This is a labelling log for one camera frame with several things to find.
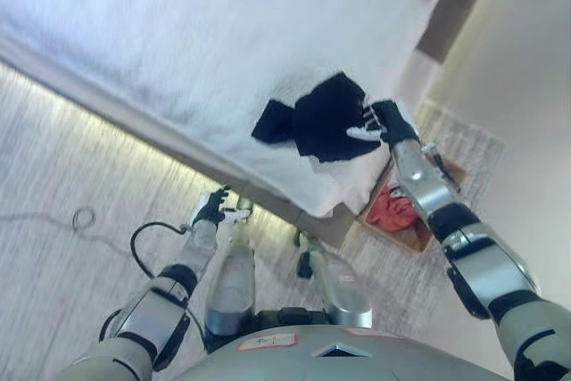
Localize silver robot leg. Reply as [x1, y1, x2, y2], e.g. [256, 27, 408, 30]
[202, 221, 258, 347]
[295, 230, 374, 329]

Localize brown upholstered bed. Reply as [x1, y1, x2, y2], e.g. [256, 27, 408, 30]
[0, 0, 501, 253]

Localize black garment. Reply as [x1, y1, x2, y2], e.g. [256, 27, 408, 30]
[250, 70, 394, 164]

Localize thin grey floor cable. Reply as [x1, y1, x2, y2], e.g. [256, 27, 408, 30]
[0, 205, 131, 258]

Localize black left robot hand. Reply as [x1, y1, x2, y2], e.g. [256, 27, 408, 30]
[191, 187, 253, 225]

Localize grey patterned rug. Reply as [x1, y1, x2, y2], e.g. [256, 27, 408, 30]
[0, 68, 506, 381]

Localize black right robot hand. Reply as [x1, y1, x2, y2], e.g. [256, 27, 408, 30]
[346, 99, 421, 147]

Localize thick black wrist cable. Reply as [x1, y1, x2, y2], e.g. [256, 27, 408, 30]
[129, 220, 194, 285]

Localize silver right robot leg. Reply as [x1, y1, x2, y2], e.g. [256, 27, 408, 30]
[295, 230, 374, 329]

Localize silver left robot leg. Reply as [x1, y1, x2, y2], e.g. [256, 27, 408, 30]
[202, 221, 258, 347]

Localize brown laundry basket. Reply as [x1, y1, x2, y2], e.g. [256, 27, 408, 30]
[355, 153, 468, 256]

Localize white fluffy bed blanket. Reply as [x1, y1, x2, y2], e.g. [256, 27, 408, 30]
[0, 0, 466, 218]

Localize grey robot torso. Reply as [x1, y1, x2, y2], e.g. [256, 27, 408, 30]
[56, 307, 515, 381]

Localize red garment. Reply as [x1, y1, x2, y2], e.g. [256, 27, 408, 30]
[365, 187, 421, 235]

